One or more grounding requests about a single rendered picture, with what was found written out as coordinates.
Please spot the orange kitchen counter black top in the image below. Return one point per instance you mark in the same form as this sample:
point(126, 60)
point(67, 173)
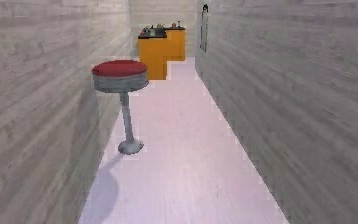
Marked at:
point(160, 50)

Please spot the red seat metal stool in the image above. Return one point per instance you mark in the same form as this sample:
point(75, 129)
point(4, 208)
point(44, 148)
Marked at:
point(120, 75)

